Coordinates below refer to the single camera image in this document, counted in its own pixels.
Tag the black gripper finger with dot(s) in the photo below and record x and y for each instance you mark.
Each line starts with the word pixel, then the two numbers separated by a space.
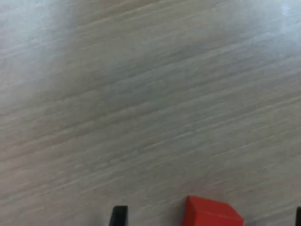
pixel 120 217
pixel 299 219

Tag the red cube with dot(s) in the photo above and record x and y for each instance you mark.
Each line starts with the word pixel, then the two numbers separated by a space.
pixel 209 214

